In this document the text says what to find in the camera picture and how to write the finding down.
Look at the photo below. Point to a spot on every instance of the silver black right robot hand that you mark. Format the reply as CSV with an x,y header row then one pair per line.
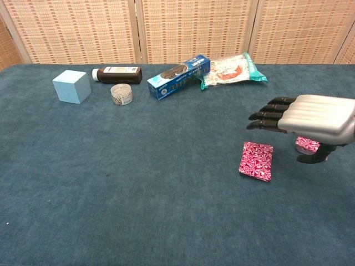
x,y
319,116

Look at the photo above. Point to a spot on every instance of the pink patterned box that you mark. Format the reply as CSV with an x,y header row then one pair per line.
x,y
306,145
255,162

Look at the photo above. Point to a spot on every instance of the woven bamboo screen panel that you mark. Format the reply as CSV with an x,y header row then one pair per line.
x,y
194,27
72,30
299,30
8,50
349,54

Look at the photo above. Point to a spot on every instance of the green white snack bag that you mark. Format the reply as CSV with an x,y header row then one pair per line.
x,y
233,72

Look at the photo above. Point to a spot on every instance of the blue cookie box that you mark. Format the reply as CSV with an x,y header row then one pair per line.
x,y
177,79

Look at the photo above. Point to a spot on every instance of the teal table cloth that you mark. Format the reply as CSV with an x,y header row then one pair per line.
x,y
138,180

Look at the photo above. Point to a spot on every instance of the clear round plastic jar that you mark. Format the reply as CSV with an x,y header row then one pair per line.
x,y
121,95

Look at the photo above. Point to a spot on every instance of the brown bottle white cap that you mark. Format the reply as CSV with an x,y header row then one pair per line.
x,y
119,76

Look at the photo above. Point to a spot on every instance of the light blue cube block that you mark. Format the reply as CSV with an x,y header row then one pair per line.
x,y
70,87

